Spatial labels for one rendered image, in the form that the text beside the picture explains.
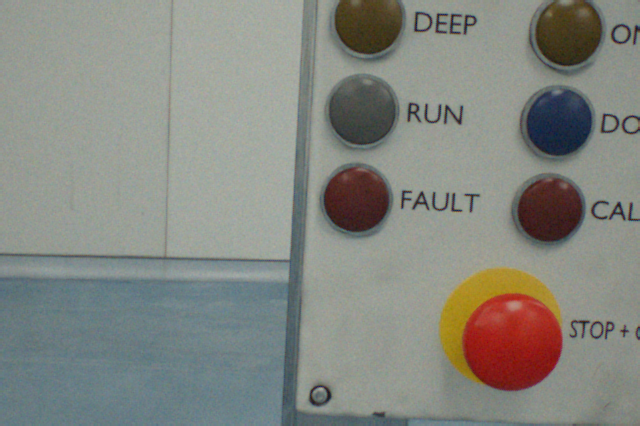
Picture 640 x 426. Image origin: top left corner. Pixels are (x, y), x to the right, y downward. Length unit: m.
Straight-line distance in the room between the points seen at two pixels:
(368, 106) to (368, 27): 0.03
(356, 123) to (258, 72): 3.68
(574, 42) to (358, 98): 0.09
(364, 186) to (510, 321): 0.08
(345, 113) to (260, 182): 3.72
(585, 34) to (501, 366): 0.13
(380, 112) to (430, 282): 0.08
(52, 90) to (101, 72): 0.23
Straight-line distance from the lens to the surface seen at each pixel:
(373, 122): 0.34
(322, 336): 0.36
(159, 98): 4.01
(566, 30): 0.35
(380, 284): 0.36
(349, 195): 0.34
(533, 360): 0.35
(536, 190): 0.36
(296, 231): 1.53
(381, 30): 0.34
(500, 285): 0.36
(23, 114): 4.09
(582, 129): 0.36
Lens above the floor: 1.05
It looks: 10 degrees down
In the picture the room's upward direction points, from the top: 3 degrees clockwise
